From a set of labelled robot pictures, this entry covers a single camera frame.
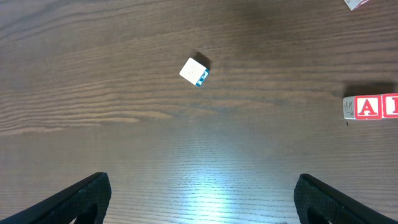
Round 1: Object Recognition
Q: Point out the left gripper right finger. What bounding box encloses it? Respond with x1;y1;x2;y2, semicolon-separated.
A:
294;174;397;224

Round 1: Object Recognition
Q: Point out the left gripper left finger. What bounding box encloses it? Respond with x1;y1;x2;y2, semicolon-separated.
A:
1;172;111;224

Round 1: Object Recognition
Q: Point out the red letter A block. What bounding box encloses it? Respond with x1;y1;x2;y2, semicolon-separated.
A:
343;95;382;120

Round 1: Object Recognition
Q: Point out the red letter I block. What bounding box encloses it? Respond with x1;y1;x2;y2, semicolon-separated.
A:
382;93;398;119

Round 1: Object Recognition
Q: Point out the wooden block with blue side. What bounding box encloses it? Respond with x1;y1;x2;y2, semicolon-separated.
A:
179;58;210;87

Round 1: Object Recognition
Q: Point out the wooden block with red side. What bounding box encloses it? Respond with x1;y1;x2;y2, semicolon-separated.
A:
344;0;369;11

